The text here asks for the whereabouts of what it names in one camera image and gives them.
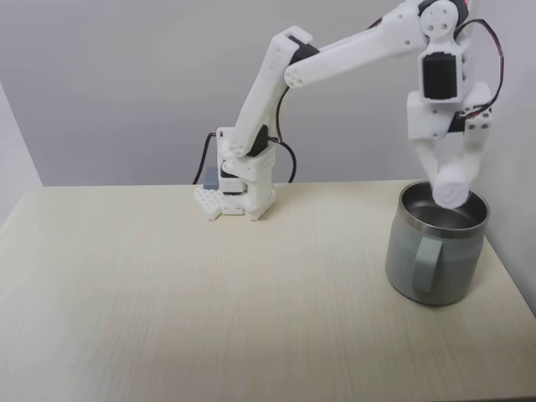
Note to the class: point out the grey rectangular block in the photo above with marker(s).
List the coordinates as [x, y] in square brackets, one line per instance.
[210, 178]

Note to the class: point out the white gauze dressing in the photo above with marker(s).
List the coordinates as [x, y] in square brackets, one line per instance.
[453, 184]

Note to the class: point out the grey-green steel mug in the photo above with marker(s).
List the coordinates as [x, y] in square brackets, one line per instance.
[435, 255]

